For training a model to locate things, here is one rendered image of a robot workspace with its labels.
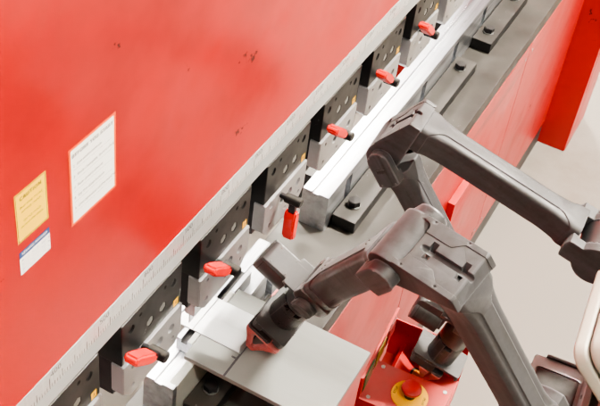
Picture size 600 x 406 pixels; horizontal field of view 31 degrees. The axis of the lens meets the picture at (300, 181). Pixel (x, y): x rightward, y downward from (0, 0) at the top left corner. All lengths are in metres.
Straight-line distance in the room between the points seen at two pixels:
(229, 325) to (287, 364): 0.12
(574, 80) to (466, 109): 1.29
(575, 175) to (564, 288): 0.58
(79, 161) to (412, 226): 0.39
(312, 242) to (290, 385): 0.48
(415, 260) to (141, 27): 0.40
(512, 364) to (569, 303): 2.15
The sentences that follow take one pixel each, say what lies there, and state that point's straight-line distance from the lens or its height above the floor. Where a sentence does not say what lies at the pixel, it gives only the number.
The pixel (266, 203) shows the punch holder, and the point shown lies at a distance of 1.80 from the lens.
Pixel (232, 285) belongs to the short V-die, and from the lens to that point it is 1.95.
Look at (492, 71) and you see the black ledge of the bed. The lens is 2.79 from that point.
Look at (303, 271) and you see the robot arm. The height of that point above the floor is 1.22.
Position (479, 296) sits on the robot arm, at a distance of 1.26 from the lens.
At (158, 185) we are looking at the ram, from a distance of 1.39.
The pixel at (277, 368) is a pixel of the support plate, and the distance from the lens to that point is 1.83.
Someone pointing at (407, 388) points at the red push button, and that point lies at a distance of 2.09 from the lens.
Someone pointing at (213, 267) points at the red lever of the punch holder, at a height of 1.27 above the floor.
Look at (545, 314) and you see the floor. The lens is 3.44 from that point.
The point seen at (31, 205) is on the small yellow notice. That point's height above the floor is 1.64.
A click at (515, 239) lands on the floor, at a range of 3.64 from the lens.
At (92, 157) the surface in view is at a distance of 1.21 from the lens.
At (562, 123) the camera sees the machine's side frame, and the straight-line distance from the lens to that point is 3.99.
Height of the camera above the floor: 2.43
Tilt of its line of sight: 42 degrees down
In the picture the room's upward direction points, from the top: 8 degrees clockwise
